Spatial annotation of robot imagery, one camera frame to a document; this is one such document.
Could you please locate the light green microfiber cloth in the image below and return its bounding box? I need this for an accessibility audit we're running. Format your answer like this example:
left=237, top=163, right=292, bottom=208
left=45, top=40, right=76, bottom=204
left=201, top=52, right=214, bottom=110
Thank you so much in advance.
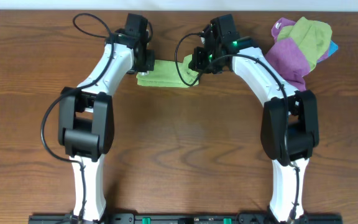
left=136, top=55, right=198, bottom=88

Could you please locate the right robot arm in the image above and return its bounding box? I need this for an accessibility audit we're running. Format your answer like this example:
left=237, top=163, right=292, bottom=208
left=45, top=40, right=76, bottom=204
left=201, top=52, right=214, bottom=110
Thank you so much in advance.
left=189, top=14, right=319, bottom=223

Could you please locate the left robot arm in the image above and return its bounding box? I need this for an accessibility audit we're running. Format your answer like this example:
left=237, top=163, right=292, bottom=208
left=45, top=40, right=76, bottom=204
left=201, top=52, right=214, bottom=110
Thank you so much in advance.
left=58, top=28, right=154, bottom=223

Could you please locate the purple microfiber cloth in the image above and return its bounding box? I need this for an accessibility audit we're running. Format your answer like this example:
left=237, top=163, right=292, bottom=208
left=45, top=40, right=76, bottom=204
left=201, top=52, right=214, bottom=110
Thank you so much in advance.
left=264, top=17, right=330, bottom=92

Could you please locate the olive green microfiber cloth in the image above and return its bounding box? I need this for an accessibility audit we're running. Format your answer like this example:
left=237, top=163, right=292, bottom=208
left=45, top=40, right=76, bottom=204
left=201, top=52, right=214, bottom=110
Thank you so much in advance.
left=273, top=17, right=333, bottom=71

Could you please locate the blue microfiber cloth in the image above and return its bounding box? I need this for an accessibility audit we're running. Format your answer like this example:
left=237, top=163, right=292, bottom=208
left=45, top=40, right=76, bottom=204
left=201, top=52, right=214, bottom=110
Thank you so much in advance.
left=317, top=40, right=339, bottom=63

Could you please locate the black left camera cable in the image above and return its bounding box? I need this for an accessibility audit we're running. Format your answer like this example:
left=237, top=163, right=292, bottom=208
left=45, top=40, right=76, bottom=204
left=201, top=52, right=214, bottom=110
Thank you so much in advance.
left=40, top=12, right=154, bottom=224

